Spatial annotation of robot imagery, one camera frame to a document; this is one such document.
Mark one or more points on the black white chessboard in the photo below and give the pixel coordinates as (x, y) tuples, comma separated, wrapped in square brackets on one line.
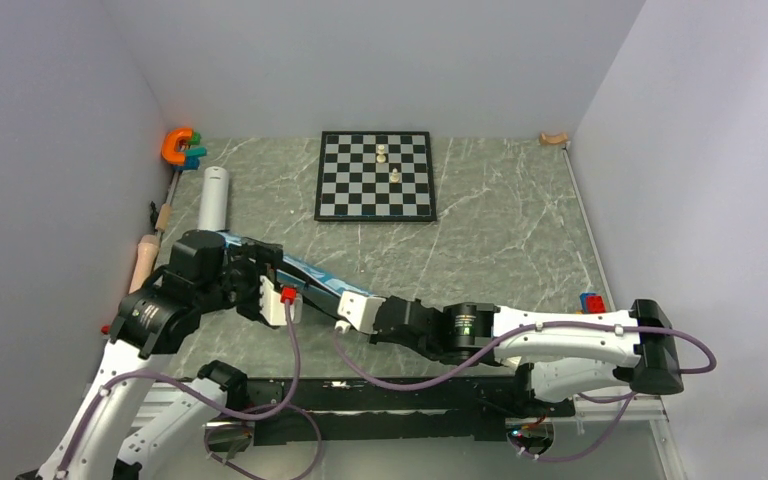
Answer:
[(352, 187)]

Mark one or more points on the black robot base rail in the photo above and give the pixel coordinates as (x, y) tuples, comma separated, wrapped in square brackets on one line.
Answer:
[(482, 408)]

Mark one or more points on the white shuttlecock tube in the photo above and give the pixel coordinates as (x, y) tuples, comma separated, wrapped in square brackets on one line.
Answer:
[(212, 215)]

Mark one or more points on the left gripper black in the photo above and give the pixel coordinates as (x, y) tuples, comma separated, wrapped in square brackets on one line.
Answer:
[(267, 258)]

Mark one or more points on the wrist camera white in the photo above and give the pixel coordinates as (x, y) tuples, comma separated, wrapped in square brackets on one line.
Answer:
[(273, 308), (358, 312)]

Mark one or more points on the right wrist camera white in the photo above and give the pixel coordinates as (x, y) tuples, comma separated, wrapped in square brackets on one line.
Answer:
[(358, 312)]

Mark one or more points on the teal green toy blocks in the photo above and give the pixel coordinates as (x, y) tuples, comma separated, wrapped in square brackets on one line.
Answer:
[(193, 152)]

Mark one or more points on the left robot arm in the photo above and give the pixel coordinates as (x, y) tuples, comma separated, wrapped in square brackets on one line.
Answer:
[(205, 273)]

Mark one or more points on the red blue toy bricks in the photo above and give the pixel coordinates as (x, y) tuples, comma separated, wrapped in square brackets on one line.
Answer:
[(592, 303)]

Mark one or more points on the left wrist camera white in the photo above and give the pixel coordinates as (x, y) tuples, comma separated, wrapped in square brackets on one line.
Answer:
[(273, 308)]

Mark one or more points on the beige cylinder handle tool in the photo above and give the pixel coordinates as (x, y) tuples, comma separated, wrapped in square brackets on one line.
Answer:
[(149, 245)]

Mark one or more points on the blue racket bag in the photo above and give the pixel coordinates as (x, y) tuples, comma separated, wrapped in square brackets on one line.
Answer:
[(321, 289)]

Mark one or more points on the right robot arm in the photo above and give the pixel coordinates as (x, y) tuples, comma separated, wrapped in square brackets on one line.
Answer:
[(568, 353)]

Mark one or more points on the orange C-shaped toy block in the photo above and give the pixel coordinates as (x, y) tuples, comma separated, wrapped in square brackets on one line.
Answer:
[(175, 144)]

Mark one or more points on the small wooden arch block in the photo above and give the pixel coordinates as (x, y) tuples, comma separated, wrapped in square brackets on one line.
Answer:
[(559, 139)]

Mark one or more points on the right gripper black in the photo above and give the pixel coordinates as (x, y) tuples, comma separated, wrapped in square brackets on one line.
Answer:
[(379, 336)]

